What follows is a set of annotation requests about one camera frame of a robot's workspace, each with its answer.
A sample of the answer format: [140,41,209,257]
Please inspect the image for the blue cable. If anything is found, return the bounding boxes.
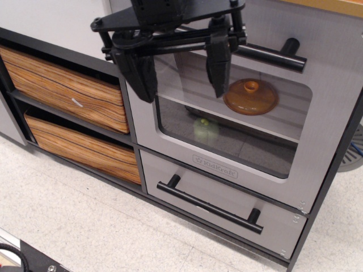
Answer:
[351,140,363,157]

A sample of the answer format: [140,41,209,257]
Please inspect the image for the upper wood-pattern storage bin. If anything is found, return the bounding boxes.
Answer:
[1,46,129,134]

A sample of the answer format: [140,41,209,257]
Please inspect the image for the grey toy oven door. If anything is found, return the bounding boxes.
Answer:
[128,1,362,213]

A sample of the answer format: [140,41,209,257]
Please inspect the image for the grey lower drawer front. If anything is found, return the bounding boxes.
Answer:
[140,151,306,259]

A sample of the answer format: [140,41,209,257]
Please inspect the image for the lower wood-pattern storage bin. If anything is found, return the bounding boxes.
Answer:
[24,107,141,185]

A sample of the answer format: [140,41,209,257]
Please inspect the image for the black drawer handle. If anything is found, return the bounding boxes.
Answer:
[157,175,263,235]

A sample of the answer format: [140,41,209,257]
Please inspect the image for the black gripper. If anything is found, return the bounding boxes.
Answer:
[90,1,247,103]

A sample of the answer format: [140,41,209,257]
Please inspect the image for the grey round floor base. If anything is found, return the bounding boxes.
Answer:
[338,124,362,172]

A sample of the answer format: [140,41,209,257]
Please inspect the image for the green toy bell pepper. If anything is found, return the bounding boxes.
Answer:
[193,118,220,145]

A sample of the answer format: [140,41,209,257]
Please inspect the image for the wooden countertop edge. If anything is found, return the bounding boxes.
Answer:
[288,0,362,18]

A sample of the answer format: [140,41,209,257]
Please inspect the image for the black oven door handle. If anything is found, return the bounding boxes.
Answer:
[174,25,308,72]

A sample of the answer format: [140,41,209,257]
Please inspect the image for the orange toy pot lid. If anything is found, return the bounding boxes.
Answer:
[223,78,279,116]

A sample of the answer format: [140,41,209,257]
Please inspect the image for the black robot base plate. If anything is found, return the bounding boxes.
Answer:
[0,239,71,272]

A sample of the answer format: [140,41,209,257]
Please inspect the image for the black toy kitchen cabinet frame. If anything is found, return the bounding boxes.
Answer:
[0,27,363,272]

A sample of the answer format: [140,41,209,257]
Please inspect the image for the grey oven shelf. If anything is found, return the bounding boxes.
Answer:
[158,95,306,143]

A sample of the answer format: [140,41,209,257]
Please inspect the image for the wood-pattern storage bin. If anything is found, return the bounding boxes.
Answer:
[1,46,129,134]
[24,107,141,185]

